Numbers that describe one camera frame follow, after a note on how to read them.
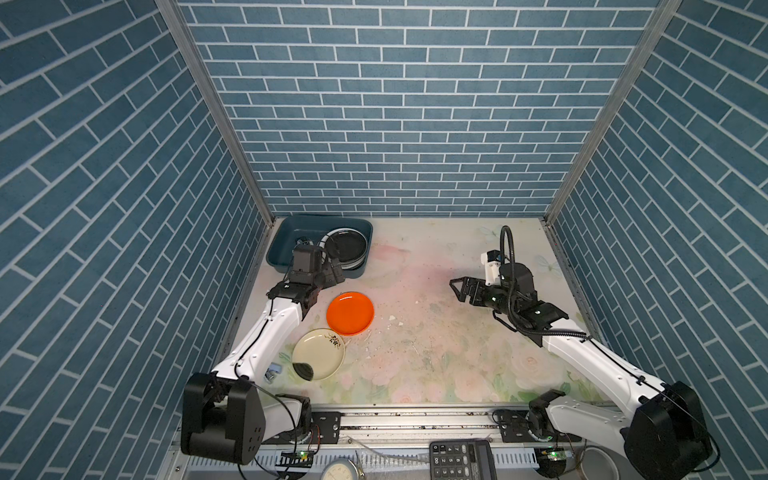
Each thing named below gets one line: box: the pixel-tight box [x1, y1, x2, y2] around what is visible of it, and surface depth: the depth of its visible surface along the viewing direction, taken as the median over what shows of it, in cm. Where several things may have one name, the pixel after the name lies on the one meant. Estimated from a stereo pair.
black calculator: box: [429, 439, 498, 480], surface depth 69 cm
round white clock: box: [320, 457, 359, 480], surface depth 66 cm
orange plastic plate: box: [326, 292, 375, 336], surface depth 96 cm
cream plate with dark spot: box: [291, 328, 346, 381], surface depth 87 cm
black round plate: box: [317, 228, 368, 270], surface depth 109 cm
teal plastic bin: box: [266, 215, 373, 279], surface depth 111 cm
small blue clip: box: [264, 362, 283, 384], surface depth 84 cm
